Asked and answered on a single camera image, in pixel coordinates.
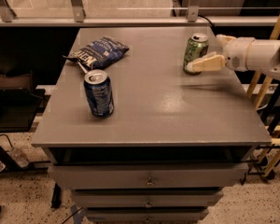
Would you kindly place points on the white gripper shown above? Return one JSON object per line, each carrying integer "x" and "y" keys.
{"x": 237, "y": 54}

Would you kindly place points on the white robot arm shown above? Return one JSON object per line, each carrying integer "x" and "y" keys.
{"x": 263, "y": 55}

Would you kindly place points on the metal window rail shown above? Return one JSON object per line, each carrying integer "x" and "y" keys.
{"x": 9, "y": 18}

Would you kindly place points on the bottom grey drawer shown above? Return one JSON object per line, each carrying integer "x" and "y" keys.
{"x": 148, "y": 215}

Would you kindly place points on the grey drawer cabinet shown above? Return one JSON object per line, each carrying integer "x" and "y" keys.
{"x": 161, "y": 116}

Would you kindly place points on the grey drawer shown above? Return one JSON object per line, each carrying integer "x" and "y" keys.
{"x": 148, "y": 215}
{"x": 147, "y": 199}
{"x": 155, "y": 176}

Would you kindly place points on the green soda can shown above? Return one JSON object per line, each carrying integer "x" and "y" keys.
{"x": 197, "y": 46}

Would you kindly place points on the clear plastic bottle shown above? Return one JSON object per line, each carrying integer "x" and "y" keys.
{"x": 19, "y": 157}

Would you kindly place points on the blue chip bag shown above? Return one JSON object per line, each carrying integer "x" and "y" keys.
{"x": 99, "y": 54}

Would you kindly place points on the middle grey drawer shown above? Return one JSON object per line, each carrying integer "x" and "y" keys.
{"x": 147, "y": 199}

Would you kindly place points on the black chair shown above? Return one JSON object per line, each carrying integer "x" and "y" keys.
{"x": 19, "y": 102}

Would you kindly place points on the top grey drawer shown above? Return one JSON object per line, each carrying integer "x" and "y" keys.
{"x": 155, "y": 176}

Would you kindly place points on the blue soda can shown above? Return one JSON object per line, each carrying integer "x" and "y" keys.
{"x": 98, "y": 91}

